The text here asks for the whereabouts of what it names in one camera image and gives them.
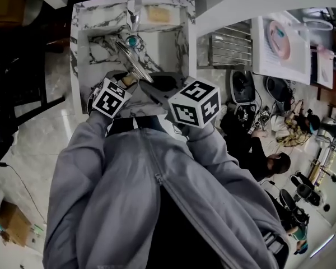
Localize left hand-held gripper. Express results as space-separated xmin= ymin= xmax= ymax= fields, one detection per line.
xmin=91 ymin=71 xmax=134 ymax=120

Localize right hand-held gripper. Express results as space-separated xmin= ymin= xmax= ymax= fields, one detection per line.
xmin=138 ymin=71 xmax=222 ymax=130

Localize person's left forearm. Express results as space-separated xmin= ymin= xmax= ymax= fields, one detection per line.
xmin=60 ymin=110 xmax=121 ymax=179

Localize person's right forearm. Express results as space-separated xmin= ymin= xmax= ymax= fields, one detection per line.
xmin=184 ymin=122 xmax=241 ymax=174

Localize teal sink drain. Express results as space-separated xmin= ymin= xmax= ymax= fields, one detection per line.
xmin=125 ymin=34 xmax=141 ymax=49

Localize beige rectangular pad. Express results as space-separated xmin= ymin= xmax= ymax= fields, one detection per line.
xmin=147 ymin=6 xmax=172 ymax=24

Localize chrome sink faucet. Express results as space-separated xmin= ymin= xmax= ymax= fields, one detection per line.
xmin=126 ymin=0 xmax=144 ymax=33

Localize chrome towel rack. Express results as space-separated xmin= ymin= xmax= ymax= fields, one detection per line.
xmin=197 ymin=24 xmax=254 ymax=68

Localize grey oval device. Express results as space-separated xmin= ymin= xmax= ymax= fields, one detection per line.
xmin=230 ymin=69 xmax=257 ymax=105

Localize white marble sink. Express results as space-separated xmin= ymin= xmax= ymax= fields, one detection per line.
xmin=69 ymin=0 xmax=197 ymax=119

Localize person's grey jacket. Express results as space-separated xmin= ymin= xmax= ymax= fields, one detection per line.
xmin=41 ymin=113 xmax=291 ymax=269

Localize white poster box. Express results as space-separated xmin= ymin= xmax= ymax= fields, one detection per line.
xmin=251 ymin=11 xmax=312 ymax=85

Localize black round device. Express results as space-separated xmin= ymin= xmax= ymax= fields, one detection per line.
xmin=265 ymin=75 xmax=291 ymax=104

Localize small cardboard box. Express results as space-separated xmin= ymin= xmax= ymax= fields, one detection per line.
xmin=0 ymin=200 xmax=32 ymax=248

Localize small white poster panel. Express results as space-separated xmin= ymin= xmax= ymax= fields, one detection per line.
xmin=315 ymin=48 xmax=336 ymax=90

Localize black power cable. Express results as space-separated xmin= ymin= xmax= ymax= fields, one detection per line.
xmin=0 ymin=162 xmax=48 ymax=224

